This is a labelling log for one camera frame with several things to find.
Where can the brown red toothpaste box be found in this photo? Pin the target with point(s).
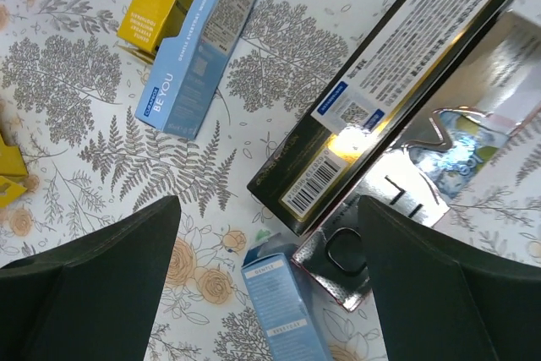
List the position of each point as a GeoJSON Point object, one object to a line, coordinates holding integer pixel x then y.
{"type": "Point", "coordinates": [492, 94]}

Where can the light blue toothpaste box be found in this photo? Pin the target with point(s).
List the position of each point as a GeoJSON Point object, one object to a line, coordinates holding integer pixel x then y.
{"type": "Point", "coordinates": [189, 67]}

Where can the yellow toothpaste box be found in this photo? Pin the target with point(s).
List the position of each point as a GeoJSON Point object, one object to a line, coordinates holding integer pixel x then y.
{"type": "Point", "coordinates": [147, 22]}

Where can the black gold toothpaste box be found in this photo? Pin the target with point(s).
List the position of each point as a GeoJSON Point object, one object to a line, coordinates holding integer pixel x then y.
{"type": "Point", "coordinates": [350, 124]}

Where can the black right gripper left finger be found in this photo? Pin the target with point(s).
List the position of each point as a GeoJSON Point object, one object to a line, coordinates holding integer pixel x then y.
{"type": "Point", "coordinates": [94, 298]}

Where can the small yellow box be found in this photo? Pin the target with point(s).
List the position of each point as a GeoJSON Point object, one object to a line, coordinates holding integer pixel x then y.
{"type": "Point", "coordinates": [13, 174]}

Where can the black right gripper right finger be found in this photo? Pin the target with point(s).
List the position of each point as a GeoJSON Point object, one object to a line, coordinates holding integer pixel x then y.
{"type": "Point", "coordinates": [441, 299]}

